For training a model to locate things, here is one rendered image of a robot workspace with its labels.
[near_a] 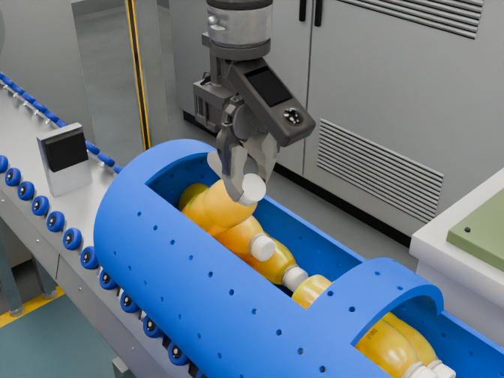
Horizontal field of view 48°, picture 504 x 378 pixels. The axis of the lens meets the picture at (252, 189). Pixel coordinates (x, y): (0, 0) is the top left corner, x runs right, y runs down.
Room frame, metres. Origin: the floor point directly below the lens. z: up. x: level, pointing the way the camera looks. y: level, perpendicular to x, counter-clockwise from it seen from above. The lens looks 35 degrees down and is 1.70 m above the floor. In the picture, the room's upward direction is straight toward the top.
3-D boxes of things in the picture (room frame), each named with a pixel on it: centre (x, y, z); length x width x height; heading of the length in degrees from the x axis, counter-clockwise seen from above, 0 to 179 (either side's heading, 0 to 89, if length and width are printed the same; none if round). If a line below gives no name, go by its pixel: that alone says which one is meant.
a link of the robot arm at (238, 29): (0.64, 0.02, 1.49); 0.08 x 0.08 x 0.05
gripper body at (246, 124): (0.65, 0.02, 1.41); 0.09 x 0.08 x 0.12; 41
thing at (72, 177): (1.12, 0.42, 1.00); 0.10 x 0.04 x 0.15; 131
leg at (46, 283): (1.69, 0.83, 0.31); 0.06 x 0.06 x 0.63; 41
